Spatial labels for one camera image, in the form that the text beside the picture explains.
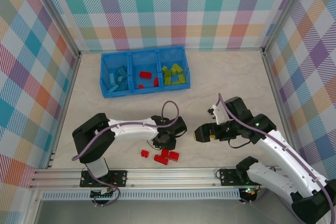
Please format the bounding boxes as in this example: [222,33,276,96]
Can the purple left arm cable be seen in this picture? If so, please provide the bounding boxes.
[72,100,181,162]

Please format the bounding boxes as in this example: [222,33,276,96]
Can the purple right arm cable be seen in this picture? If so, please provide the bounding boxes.
[217,92,335,224]

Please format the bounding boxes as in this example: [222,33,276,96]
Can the blue three-compartment plastic bin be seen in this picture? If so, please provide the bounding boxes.
[101,46,192,99]

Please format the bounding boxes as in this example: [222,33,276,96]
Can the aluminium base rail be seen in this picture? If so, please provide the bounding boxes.
[28,167,276,190]

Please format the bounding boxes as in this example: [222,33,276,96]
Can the slotted white cable duct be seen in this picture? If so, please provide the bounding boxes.
[41,191,241,200]

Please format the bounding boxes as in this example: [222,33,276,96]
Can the small green circuit board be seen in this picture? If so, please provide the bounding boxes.
[90,187,116,199]

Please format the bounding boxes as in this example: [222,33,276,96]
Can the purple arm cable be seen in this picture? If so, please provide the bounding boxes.
[72,100,181,162]
[217,92,335,224]

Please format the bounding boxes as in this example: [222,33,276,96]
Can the aluminium frame bar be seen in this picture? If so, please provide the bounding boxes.
[80,47,265,53]

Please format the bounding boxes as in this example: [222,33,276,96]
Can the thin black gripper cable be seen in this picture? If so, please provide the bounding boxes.
[227,136,251,149]

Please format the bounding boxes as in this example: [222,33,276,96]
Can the aluminium frame post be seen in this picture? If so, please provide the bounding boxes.
[27,0,81,58]
[261,0,311,54]

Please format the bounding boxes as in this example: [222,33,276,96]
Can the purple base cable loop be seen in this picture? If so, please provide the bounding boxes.
[91,179,122,207]

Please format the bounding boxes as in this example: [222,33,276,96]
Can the small circuit board with LEDs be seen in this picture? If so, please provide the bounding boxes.
[240,186,259,197]

